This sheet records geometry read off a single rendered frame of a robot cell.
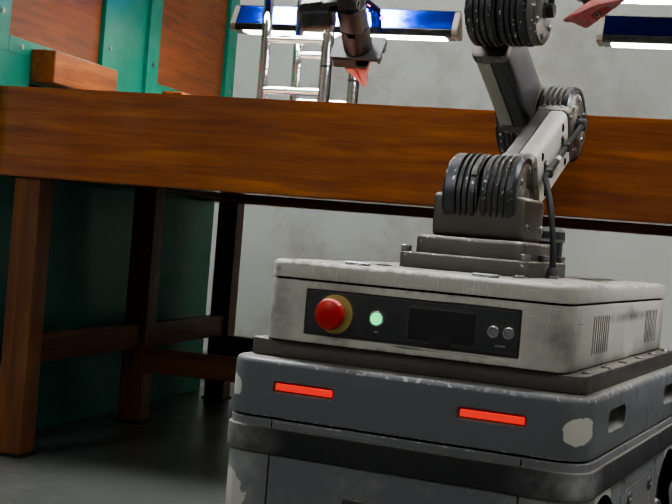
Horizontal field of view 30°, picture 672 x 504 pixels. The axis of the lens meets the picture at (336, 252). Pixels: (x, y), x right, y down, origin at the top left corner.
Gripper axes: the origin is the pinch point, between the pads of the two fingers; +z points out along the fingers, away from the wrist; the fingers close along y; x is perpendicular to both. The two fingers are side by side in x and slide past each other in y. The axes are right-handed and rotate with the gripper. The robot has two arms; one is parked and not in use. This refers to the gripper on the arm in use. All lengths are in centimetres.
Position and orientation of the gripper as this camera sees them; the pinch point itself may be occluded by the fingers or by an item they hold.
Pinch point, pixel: (364, 81)
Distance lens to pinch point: 255.1
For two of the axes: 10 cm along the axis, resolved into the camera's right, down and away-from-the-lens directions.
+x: -2.5, 7.6, -6.0
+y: -9.6, -1.0, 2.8
